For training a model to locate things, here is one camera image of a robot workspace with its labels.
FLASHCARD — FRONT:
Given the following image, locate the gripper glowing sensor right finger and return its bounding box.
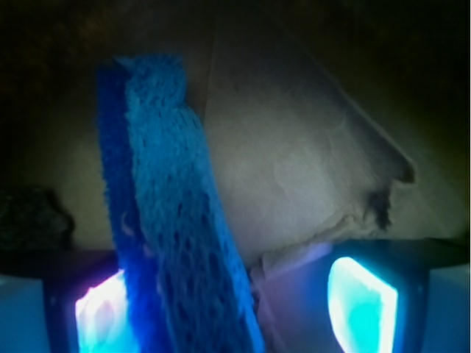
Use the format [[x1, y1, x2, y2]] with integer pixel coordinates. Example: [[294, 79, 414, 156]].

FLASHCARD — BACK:
[[257, 238, 470, 352]]

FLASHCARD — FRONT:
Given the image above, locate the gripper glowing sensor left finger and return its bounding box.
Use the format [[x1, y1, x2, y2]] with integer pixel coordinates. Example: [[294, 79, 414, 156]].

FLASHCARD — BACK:
[[1, 250, 130, 352]]

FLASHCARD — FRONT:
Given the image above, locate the blue sponge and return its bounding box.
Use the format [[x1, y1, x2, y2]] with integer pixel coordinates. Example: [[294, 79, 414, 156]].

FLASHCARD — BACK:
[[97, 55, 265, 352]]

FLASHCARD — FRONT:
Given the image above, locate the brown paper bag bin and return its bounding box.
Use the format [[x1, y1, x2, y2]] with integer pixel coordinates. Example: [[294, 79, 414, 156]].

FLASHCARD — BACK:
[[1, 1, 470, 264]]

